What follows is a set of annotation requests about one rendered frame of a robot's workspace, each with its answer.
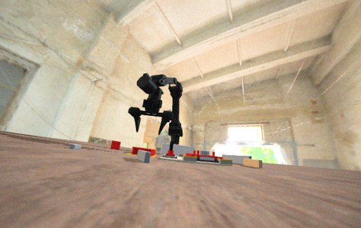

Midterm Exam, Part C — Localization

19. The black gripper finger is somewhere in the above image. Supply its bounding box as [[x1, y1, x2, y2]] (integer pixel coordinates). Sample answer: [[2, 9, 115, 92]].
[[158, 117, 170, 135], [130, 113, 141, 132]]

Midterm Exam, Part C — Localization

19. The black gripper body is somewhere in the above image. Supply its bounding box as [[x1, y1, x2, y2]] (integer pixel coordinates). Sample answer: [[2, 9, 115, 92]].
[[128, 96, 174, 121]]

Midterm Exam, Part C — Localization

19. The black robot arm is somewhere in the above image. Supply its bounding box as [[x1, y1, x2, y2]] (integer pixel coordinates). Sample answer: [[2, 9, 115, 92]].
[[137, 73, 183, 145]]

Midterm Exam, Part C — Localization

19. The tan rectangular block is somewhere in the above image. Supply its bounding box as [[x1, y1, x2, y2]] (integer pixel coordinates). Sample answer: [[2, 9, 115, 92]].
[[243, 158, 263, 168]]

